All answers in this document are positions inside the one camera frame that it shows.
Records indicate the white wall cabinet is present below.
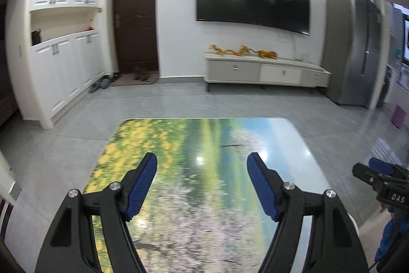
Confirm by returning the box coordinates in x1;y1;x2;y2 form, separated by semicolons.
20;0;107;130

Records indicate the table with landscape print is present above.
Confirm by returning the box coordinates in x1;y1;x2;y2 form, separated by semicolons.
84;118;359;273

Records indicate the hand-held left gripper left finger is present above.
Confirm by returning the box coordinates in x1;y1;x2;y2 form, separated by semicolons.
35;151;158;273

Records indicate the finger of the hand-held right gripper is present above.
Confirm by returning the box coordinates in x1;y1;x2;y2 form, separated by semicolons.
352;163;409;206
369;157;409;179

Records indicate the dark brown door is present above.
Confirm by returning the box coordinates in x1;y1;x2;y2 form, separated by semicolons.
112;0;160;75

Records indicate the white TV cabinet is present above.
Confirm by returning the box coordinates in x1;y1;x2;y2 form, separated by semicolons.
204;53;332;93

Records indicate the golden dragon ornament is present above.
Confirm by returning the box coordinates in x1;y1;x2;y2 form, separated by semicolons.
208;44;258;58

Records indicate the grey refrigerator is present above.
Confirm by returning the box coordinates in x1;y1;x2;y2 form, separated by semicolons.
321;0;389;109

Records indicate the brown doormat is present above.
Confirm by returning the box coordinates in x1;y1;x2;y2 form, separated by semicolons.
110;73;160;87

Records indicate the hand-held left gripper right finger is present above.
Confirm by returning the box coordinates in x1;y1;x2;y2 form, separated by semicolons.
246;151;360;273

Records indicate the pair of grey slippers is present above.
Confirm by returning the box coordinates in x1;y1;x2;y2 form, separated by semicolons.
88;74;121;94

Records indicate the person's right hand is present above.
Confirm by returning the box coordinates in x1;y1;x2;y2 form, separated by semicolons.
376;218;399;263

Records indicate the pair of grey shoes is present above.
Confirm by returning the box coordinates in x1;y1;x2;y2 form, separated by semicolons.
133;66;151;81

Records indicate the purple stool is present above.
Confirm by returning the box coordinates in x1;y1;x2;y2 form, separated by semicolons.
390;104;407;129

